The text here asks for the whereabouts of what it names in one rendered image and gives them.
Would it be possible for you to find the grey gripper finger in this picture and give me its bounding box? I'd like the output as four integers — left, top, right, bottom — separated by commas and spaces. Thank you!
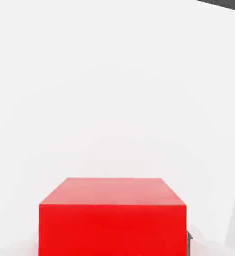
186, 230, 195, 256

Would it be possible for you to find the small red cube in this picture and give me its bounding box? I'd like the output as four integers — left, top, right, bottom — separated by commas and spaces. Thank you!
38, 177, 188, 256

